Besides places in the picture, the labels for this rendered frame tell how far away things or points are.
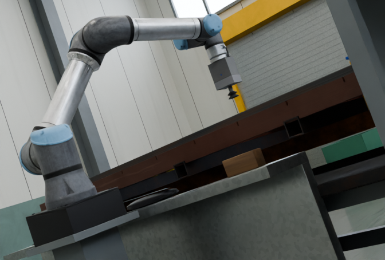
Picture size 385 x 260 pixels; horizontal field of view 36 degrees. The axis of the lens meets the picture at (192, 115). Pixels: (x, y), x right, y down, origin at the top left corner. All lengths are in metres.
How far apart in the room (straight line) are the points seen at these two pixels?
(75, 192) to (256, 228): 0.53
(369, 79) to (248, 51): 10.66
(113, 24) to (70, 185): 0.54
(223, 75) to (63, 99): 0.64
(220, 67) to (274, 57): 9.27
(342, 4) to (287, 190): 0.64
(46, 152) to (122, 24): 0.49
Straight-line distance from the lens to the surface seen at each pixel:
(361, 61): 1.16
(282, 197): 1.65
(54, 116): 1.89
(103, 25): 1.90
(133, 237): 2.07
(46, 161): 1.72
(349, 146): 5.74
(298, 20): 11.18
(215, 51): 2.22
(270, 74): 11.55
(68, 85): 1.92
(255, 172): 1.48
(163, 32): 1.98
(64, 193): 1.70
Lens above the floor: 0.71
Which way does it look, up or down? 6 degrees up
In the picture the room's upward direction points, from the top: 20 degrees counter-clockwise
